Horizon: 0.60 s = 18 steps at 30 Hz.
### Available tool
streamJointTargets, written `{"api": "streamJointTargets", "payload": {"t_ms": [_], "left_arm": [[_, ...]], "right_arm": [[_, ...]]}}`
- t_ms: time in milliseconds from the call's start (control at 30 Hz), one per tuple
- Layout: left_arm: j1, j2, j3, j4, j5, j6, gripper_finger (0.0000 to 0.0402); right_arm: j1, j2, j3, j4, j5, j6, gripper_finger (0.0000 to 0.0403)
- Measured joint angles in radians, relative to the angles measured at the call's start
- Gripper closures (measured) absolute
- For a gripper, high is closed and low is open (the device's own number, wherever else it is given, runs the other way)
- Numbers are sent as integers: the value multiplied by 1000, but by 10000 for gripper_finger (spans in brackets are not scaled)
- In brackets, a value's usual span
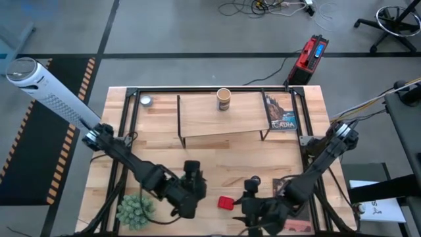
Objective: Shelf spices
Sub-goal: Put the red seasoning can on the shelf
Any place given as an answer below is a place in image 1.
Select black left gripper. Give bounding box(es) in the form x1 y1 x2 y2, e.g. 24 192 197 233
174 159 208 219

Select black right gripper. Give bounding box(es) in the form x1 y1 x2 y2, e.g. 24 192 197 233
231 184 287 237

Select red lid paprika tin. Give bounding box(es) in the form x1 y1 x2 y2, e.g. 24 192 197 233
217 196 235 211

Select tan lid brown jar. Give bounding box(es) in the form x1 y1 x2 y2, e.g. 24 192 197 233
216 88 232 112

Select wooden shelf riser black legs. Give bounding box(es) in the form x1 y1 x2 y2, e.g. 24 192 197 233
176 92 274 149

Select purple canyon poster card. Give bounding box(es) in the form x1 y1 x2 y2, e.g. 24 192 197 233
272 178 312 233

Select green artificial plant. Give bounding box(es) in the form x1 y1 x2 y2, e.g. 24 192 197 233
115 192 157 231

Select Acadia poster card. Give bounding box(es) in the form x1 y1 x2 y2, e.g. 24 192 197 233
262 93 299 132

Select dark grey box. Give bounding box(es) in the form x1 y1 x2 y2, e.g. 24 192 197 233
341 162 392 185

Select black metal beam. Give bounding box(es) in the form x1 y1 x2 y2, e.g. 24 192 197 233
347 173 421 205

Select white paper sheet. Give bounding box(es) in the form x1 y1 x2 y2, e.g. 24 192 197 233
349 180 407 224

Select black hazard striped floor mat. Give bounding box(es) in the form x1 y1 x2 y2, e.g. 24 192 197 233
0 57 97 207

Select red portable power station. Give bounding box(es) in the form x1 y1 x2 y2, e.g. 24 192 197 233
286 34 330 86

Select white tower fan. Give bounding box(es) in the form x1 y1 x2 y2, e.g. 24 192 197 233
5 57 101 131

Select dark grey desk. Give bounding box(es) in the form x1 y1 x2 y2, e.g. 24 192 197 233
383 93 421 198

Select grey blue furniture leg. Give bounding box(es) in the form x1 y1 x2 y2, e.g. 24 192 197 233
0 21 37 76

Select black office chair base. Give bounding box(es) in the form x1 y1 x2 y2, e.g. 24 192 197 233
353 0 421 54

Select black aluminium frame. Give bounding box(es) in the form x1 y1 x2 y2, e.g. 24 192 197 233
77 78 359 237

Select black power station cable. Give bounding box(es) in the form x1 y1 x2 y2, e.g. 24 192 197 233
242 49 305 86

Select tangled black floor cables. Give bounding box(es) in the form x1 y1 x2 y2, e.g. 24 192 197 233
217 0 299 18

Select white floor cable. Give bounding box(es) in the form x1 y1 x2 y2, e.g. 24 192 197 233
269 1 341 32

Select white yellow cable bundle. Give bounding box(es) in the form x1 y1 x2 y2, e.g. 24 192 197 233
330 77 421 121

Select black desk mount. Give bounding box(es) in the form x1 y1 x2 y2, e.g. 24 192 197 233
393 78 421 107

